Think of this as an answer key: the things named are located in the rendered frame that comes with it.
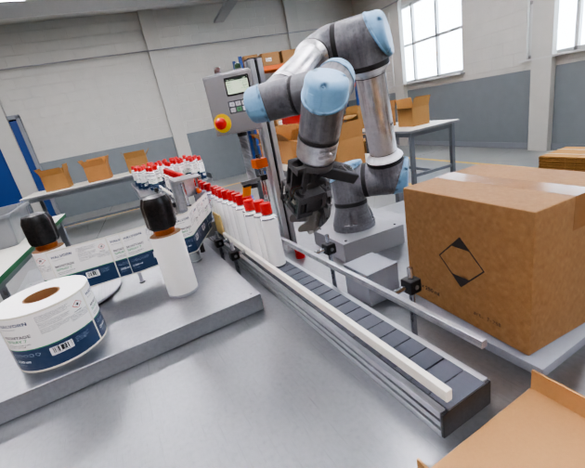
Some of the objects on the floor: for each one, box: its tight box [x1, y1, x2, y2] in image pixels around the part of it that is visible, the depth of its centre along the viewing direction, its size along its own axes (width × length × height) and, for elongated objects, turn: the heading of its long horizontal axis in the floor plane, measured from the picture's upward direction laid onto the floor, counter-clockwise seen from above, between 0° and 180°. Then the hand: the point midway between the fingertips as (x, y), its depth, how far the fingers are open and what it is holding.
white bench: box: [0, 214, 72, 347], centre depth 246 cm, size 190×75×80 cm, turn 49°
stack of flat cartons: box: [539, 147, 585, 173], centre depth 387 cm, size 64×53×31 cm
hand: (312, 227), depth 83 cm, fingers closed
